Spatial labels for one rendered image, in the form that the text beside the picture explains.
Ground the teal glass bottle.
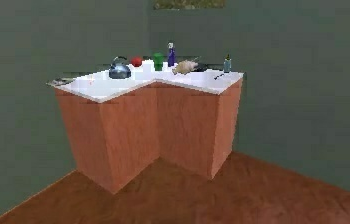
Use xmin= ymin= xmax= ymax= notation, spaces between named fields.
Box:
xmin=223 ymin=54 xmax=232 ymax=74

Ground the grey flat dish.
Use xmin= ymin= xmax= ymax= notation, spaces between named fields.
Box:
xmin=51 ymin=77 xmax=75 ymax=86

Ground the purple spray bottle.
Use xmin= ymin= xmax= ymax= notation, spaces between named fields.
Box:
xmin=167 ymin=42 xmax=177 ymax=67

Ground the framed picture on wall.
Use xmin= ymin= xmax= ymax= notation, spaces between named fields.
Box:
xmin=153 ymin=0 xmax=227 ymax=11

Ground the tan bread loaf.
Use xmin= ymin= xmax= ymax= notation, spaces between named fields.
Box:
xmin=171 ymin=58 xmax=200 ymax=76

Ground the blue grey kettle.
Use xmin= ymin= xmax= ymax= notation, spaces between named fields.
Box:
xmin=108 ymin=56 xmax=132 ymax=80

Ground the green cup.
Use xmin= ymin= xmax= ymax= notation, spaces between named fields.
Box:
xmin=152 ymin=52 xmax=165 ymax=72

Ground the brown corner counter white top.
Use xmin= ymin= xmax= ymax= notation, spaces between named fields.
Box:
xmin=46 ymin=58 xmax=245 ymax=195

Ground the red apple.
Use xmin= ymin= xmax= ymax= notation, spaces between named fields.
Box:
xmin=130 ymin=56 xmax=144 ymax=68

